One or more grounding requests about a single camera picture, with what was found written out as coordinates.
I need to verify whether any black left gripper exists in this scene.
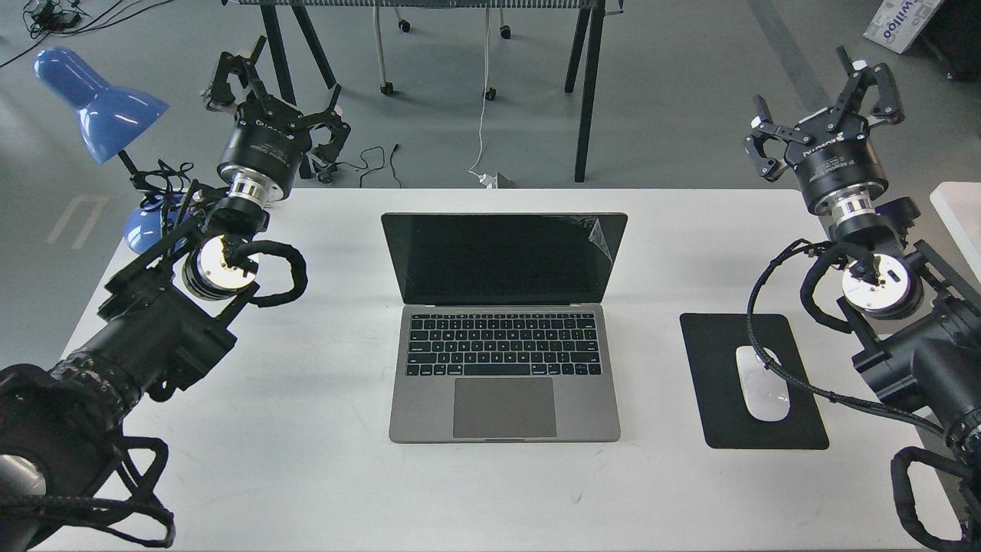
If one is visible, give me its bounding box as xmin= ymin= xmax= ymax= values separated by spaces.
xmin=201 ymin=35 xmax=351 ymax=202

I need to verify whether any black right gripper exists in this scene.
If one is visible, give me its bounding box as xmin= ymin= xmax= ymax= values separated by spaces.
xmin=743 ymin=46 xmax=905 ymax=214

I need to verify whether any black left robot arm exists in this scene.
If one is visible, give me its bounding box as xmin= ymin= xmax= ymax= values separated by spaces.
xmin=2 ymin=36 xmax=348 ymax=551

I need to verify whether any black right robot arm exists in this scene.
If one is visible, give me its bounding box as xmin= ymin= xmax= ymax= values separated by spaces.
xmin=745 ymin=47 xmax=980 ymax=551

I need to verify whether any white cardboard box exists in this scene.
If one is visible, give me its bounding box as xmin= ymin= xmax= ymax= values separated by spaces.
xmin=863 ymin=1 xmax=943 ymax=54

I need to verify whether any black legged background table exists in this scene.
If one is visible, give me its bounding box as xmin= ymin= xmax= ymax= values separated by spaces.
xmin=222 ymin=0 xmax=625 ymax=183

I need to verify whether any blue desk lamp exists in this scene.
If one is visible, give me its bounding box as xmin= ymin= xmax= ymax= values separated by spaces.
xmin=34 ymin=47 xmax=192 ymax=254

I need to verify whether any white side table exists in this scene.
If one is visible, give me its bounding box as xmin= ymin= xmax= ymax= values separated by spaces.
xmin=930 ymin=181 xmax=980 ymax=280

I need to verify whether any white power adapter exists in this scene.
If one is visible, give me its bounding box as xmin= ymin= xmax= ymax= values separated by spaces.
xmin=477 ymin=172 xmax=516 ymax=189

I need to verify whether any black mouse pad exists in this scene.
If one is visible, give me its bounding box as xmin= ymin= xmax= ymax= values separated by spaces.
xmin=680 ymin=312 xmax=829 ymax=450

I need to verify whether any white computer mouse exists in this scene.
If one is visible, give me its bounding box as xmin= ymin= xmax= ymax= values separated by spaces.
xmin=735 ymin=345 xmax=789 ymax=422

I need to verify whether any grey open laptop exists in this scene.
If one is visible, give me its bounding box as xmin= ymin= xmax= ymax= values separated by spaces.
xmin=379 ymin=212 xmax=628 ymax=443

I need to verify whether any black floor cable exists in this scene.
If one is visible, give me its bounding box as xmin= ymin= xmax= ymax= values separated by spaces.
xmin=334 ymin=143 xmax=404 ymax=189

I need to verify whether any white charger cable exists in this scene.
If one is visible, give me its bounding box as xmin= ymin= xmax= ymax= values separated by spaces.
xmin=468 ymin=8 xmax=493 ymax=181

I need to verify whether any black cable bundle floor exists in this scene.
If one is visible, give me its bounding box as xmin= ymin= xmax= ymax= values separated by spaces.
xmin=2 ymin=1 xmax=171 ymax=67

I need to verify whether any black braided cable right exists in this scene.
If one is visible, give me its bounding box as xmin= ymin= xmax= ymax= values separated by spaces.
xmin=746 ymin=238 xmax=945 ymax=438

